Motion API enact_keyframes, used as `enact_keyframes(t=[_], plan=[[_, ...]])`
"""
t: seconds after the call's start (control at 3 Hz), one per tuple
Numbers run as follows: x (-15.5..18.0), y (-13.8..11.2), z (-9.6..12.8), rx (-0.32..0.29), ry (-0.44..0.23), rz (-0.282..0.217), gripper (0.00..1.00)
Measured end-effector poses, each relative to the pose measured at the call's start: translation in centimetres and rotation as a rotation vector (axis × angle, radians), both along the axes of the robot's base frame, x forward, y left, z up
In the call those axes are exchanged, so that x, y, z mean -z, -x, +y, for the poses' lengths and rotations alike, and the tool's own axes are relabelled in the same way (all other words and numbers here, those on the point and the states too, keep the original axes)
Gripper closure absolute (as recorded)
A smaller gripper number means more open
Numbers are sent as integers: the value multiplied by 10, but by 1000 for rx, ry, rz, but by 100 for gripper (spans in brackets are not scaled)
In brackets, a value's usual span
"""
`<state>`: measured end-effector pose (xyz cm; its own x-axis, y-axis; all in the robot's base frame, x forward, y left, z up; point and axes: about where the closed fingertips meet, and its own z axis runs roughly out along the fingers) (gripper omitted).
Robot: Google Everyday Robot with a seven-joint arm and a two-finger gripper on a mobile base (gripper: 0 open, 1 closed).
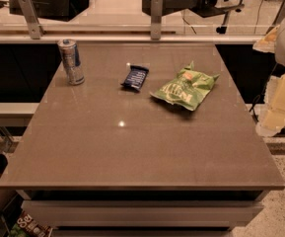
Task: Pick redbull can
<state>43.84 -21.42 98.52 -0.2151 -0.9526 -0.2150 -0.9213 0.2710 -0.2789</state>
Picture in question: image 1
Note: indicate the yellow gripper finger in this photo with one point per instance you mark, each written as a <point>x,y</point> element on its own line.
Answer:
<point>271,118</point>
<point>267,43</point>

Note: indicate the silver blue redbull can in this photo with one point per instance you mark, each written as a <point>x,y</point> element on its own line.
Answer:
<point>71,61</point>

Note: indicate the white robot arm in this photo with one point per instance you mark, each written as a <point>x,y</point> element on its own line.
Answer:
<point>279,47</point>

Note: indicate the green chip bag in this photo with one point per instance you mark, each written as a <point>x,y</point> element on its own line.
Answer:
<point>188,89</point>

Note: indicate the dark blue snack bar wrapper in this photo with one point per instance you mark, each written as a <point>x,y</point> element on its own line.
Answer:
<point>136,77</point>

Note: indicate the grey table drawer base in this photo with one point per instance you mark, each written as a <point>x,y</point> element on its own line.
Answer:
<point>176,215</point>

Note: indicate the colourful snack package on floor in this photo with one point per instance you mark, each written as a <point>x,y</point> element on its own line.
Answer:
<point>26,226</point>

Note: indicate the middle metal railing bracket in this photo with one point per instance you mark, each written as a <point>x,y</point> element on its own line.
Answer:
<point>156,19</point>

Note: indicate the left metal railing bracket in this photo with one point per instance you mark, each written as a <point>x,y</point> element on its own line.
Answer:
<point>29,12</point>

